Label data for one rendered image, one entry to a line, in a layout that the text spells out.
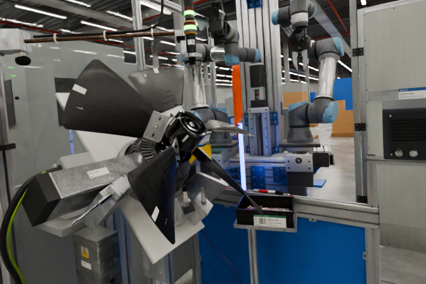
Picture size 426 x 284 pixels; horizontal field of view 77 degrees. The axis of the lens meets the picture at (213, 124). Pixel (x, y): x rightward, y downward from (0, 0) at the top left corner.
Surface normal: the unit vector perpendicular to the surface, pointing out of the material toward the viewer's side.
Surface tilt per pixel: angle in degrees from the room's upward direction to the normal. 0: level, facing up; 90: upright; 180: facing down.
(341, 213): 90
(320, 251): 90
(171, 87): 47
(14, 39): 90
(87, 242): 90
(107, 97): 81
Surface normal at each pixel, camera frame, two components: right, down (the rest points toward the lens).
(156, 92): -0.03, -0.55
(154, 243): 0.60, -0.66
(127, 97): 0.54, -0.13
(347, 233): -0.54, 0.09
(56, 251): 0.84, -0.02
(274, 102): -0.35, 0.08
